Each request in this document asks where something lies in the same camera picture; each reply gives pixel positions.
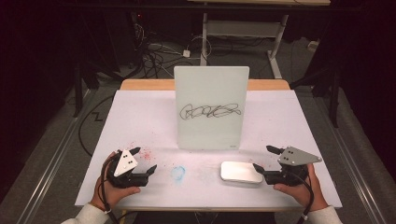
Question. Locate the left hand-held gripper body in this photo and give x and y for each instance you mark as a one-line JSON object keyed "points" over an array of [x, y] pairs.
{"points": [[124, 165]]}

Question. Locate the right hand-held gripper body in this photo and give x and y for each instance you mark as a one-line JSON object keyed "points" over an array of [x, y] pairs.
{"points": [[295, 157]]}

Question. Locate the white whiteboard eraser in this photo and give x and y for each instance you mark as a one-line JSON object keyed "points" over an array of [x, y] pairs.
{"points": [[239, 171]]}

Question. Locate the white whiteboard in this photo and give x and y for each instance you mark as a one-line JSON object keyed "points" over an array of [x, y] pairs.
{"points": [[211, 87]]}

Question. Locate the person's left hand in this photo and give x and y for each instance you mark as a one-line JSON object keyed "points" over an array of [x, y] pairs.
{"points": [[110, 194]]}

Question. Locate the person's right hand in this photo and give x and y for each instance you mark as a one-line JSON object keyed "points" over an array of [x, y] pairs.
{"points": [[303, 193]]}

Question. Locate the white paper table cover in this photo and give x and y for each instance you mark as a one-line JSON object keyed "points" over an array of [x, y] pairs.
{"points": [[140, 124]]}

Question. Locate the black stand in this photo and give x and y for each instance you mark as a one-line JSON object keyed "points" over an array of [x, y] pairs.
{"points": [[77, 93], [334, 102]]}

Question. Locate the white power adapter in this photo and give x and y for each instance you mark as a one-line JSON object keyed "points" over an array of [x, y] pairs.
{"points": [[186, 53]]}

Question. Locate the white metal desk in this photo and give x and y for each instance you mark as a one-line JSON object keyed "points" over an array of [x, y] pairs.
{"points": [[243, 28]]}

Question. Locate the aluminium floor rail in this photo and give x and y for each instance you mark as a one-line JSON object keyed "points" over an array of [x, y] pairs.
{"points": [[53, 161], [351, 161]]}

